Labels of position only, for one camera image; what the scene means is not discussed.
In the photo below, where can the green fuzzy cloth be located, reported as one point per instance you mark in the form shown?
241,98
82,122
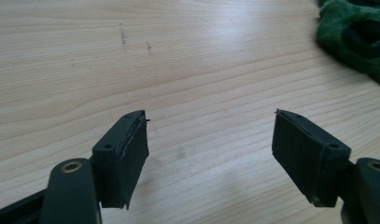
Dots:
337,34

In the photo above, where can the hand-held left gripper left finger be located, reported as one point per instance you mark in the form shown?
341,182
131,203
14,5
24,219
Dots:
122,168

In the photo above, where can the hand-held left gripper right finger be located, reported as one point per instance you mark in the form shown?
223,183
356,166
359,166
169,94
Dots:
306,158

